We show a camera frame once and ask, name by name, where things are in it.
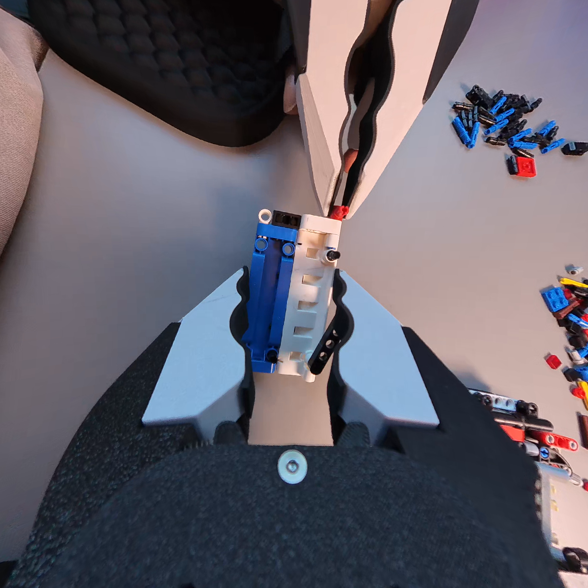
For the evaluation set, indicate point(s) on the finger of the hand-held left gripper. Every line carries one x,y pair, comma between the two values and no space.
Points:
413,69
321,92

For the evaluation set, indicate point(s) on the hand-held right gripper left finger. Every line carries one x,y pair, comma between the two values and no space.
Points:
197,367

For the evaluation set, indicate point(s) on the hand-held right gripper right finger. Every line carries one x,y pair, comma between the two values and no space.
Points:
386,367

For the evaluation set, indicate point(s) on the long black lego beam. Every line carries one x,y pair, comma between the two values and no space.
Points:
324,349

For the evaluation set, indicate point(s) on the pile of blue black lego pins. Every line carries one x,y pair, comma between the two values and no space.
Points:
500,124

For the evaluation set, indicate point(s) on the blue and white lego panel assembly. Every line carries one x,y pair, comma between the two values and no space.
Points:
271,298

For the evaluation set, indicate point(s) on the red lego axle pin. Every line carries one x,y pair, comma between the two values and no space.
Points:
339,212

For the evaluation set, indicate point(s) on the small black lego piece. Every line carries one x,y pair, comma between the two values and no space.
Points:
286,219

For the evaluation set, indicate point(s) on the small white lego connector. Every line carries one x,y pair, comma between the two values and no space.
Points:
265,216

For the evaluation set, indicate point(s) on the partly built lego car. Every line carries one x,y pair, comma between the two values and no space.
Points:
528,436

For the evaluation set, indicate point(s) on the small red lego tile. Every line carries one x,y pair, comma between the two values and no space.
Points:
553,361

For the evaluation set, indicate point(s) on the pile of mixed lego pieces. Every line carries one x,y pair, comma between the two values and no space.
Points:
569,321

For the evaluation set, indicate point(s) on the dark brown lego bar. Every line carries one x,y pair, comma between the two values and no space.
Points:
583,429

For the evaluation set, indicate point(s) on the person's left hand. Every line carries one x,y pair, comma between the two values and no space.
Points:
351,158

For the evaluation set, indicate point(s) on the black padded wrist rest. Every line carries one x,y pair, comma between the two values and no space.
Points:
160,69

